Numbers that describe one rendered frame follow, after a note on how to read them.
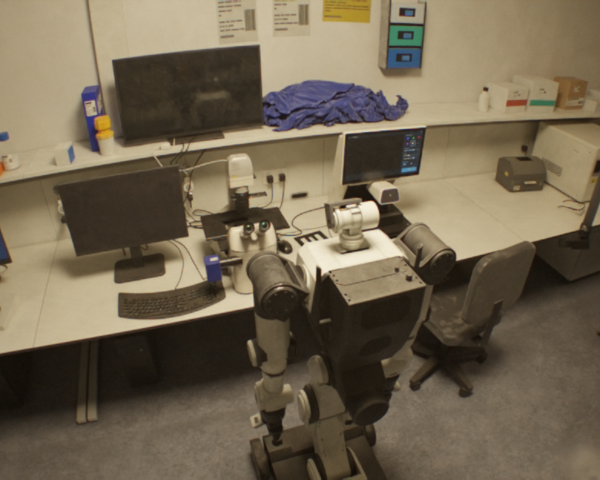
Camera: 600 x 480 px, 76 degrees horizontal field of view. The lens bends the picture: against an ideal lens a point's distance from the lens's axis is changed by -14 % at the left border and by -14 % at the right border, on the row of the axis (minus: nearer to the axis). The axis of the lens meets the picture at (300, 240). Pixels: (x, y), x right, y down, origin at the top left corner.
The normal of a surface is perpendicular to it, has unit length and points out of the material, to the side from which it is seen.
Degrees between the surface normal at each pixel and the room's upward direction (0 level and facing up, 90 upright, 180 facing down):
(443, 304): 0
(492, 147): 90
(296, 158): 90
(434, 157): 90
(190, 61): 86
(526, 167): 45
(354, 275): 0
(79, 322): 0
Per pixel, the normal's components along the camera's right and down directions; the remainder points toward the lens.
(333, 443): 0.28, 0.02
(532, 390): 0.00, -0.84
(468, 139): 0.32, 0.51
